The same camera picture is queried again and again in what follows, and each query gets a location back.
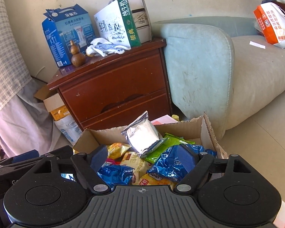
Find pink white Amer snack pack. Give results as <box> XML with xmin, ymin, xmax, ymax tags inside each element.
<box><xmin>102</xmin><ymin>158</ymin><xmax>120</xmax><ymax>167</ymax></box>

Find blue foil snack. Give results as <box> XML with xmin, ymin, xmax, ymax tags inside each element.
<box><xmin>147</xmin><ymin>144</ymin><xmax>217</xmax><ymax>182</ymax></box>
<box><xmin>97</xmin><ymin>165</ymin><xmax>134</xmax><ymax>190</ymax></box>

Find yellow barcode snack pack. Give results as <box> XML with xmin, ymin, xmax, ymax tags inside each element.
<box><xmin>108</xmin><ymin>142</ymin><xmax>131</xmax><ymax>160</ymax></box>

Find green snack pack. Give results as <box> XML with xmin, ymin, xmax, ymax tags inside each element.
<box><xmin>142</xmin><ymin>133</ymin><xmax>195</xmax><ymax>164</ymax></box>

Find croissant snack pack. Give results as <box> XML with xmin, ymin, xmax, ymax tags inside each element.
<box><xmin>120</xmin><ymin>151</ymin><xmax>152</xmax><ymax>185</ymax></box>

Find yellow waffle snack pack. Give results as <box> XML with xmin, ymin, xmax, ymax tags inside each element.
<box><xmin>138</xmin><ymin>173</ymin><xmax>177</xmax><ymax>189</ymax></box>

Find silver foil snack pack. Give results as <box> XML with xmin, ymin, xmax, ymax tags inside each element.
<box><xmin>121</xmin><ymin>111</ymin><xmax>163</xmax><ymax>158</ymax></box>

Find cut milk carton box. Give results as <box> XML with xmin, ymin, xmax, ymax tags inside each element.
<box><xmin>72</xmin><ymin>112</ymin><xmax>229</xmax><ymax>162</ymax></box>

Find checkered pink fabric cover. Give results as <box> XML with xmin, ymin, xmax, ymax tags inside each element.
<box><xmin>0</xmin><ymin>0</ymin><xmax>61</xmax><ymax>157</ymax></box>

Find white printed bag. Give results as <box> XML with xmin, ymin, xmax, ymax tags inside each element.
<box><xmin>54</xmin><ymin>115</ymin><xmax>82</xmax><ymax>146</ymax></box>

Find open small cardboard box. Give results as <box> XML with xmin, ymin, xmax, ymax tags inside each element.
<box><xmin>34</xmin><ymin>85</ymin><xmax>70</xmax><ymax>121</ymax></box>

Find dark wooden nightstand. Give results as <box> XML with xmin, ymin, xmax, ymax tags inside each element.
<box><xmin>48</xmin><ymin>38</ymin><xmax>172</xmax><ymax>130</ymax></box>

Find light blue sofa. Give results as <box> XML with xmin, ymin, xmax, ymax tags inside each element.
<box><xmin>152</xmin><ymin>17</ymin><xmax>285</xmax><ymax>139</ymax></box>

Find wooden gourd ornament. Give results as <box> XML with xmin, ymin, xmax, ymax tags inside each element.
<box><xmin>70</xmin><ymin>40</ymin><xmax>86</xmax><ymax>67</ymax></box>

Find white work gloves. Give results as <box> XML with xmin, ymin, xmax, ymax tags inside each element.
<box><xmin>86</xmin><ymin>38</ymin><xmax>131</xmax><ymax>57</ymax></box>

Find white paper slip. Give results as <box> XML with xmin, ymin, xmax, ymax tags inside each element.
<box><xmin>249</xmin><ymin>41</ymin><xmax>266</xmax><ymax>49</ymax></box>

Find blue gift box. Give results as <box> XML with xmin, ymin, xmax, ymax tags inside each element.
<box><xmin>41</xmin><ymin>4</ymin><xmax>96</xmax><ymax>67</ymax></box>

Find white green milk carton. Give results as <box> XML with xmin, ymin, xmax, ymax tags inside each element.
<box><xmin>94</xmin><ymin>0</ymin><xmax>141</xmax><ymax>47</ymax></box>

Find orange white paper bag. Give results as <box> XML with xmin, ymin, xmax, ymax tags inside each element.
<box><xmin>253</xmin><ymin>2</ymin><xmax>285</xmax><ymax>48</ymax></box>

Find grey white carton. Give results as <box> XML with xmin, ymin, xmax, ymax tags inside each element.
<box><xmin>128</xmin><ymin>0</ymin><xmax>152</xmax><ymax>44</ymax></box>

